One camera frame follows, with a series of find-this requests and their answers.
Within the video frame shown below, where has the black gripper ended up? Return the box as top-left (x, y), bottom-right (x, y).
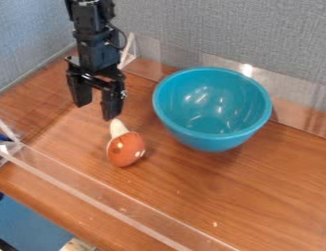
top-left (65, 56), bottom-right (127, 121)

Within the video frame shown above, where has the brown toy mushroom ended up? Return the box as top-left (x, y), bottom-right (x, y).
top-left (107, 119), bottom-right (147, 167)

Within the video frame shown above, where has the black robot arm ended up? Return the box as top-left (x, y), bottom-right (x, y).
top-left (65, 0), bottom-right (127, 121)

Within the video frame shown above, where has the blue plastic bowl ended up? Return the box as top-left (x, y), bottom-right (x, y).
top-left (153, 67), bottom-right (274, 152)

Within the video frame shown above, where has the clear acrylic left barrier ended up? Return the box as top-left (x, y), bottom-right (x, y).
top-left (0, 42), bottom-right (76, 93)

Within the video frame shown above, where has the clear acrylic barrier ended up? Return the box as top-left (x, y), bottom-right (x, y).
top-left (0, 42), bottom-right (76, 93)
top-left (0, 119), bottom-right (239, 251)
top-left (136, 34), bottom-right (326, 138)

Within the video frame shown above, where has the clear acrylic front barrier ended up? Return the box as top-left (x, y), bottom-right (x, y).
top-left (0, 119), bottom-right (239, 251)

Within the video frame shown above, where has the clear acrylic back barrier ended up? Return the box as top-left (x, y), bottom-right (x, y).
top-left (136, 34), bottom-right (326, 138)

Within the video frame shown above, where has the clear acrylic corner bracket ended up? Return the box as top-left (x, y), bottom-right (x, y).
top-left (119, 32), bottom-right (139, 70)

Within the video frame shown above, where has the black cable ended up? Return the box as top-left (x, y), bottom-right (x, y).
top-left (109, 24), bottom-right (129, 50)

